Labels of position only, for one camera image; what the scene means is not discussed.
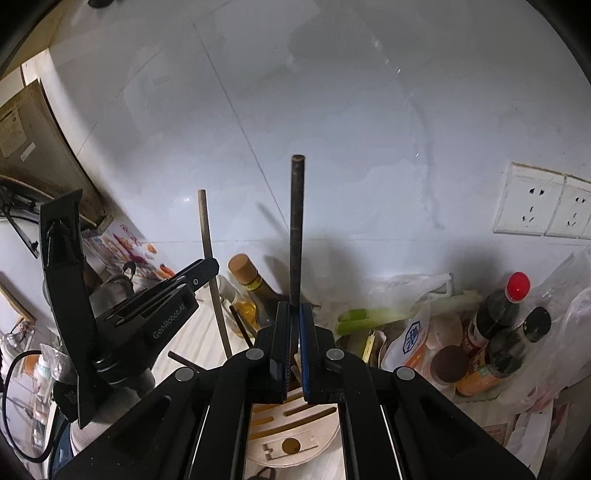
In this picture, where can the metal pot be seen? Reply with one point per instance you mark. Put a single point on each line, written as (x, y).
(113, 290)

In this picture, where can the range hood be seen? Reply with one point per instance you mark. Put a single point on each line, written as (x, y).
(41, 152)

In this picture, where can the white wall outlet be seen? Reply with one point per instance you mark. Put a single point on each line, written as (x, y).
(572, 210)
(528, 198)

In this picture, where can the dark sauce bottle black cap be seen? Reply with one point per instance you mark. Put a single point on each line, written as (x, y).
(519, 344)

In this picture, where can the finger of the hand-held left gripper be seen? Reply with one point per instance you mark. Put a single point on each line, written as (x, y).
(194, 277)

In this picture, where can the dark sauce bottle red cap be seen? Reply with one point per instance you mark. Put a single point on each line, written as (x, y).
(501, 309)

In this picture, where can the white plastic bag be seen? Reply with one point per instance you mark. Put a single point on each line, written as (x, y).
(411, 288)

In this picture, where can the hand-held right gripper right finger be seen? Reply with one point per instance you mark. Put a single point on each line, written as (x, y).
(305, 337)

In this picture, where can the white bag blue logo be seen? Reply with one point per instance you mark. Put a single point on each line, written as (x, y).
(411, 341)

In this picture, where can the dark chopstick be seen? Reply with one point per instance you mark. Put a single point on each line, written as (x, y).
(296, 230)
(182, 359)
(241, 325)

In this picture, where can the green onion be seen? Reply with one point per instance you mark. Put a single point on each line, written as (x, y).
(392, 314)

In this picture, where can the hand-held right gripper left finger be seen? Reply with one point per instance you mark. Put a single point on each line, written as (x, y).
(281, 332)

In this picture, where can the colourful printed sheet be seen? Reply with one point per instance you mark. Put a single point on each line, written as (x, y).
(129, 249)

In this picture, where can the clear yellow oil bottle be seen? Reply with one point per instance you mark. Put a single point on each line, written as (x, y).
(242, 314)

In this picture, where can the dark sauce bottle tan cap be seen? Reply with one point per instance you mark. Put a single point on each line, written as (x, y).
(251, 281)

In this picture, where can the brown wooden chopstick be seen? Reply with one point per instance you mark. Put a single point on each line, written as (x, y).
(207, 230)

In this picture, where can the clear plastic bag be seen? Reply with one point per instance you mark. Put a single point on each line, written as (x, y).
(563, 332)

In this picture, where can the brown lid jar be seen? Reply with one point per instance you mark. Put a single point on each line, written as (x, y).
(451, 364)

